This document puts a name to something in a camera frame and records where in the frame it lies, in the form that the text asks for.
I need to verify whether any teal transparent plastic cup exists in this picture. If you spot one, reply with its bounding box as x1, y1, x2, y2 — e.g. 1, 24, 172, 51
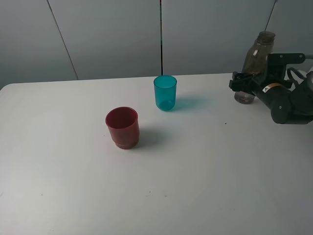
154, 75, 177, 111

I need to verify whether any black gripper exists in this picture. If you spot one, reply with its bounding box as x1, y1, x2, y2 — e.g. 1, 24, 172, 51
229, 71, 265, 94

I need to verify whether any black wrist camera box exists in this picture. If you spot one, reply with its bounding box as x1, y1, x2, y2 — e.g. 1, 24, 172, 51
264, 53, 306, 89

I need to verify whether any red plastic cup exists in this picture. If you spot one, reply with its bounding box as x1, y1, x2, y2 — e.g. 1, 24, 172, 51
105, 107, 139, 149

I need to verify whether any smoky transparent water bottle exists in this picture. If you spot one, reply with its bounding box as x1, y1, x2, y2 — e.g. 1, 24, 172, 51
234, 31, 276, 105

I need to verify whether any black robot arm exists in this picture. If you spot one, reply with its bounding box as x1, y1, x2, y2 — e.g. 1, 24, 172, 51
229, 72, 313, 124

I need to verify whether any black cable bundle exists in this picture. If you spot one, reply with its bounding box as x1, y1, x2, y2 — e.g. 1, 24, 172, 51
286, 67, 308, 86

